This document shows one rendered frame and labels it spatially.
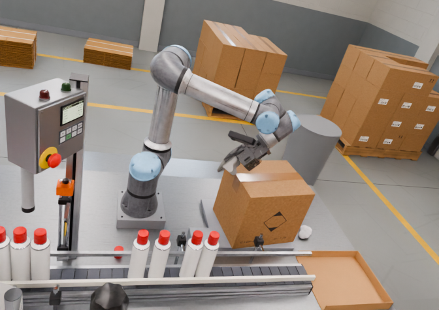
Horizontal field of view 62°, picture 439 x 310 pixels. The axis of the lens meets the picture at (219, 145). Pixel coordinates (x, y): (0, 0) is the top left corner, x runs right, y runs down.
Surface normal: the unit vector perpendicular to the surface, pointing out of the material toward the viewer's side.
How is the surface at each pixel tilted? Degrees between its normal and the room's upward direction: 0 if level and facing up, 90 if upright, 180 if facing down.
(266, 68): 90
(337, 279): 0
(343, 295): 0
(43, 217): 0
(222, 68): 90
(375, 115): 90
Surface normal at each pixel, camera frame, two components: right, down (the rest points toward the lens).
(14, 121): -0.37, 0.38
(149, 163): 0.21, -0.78
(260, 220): 0.35, 0.54
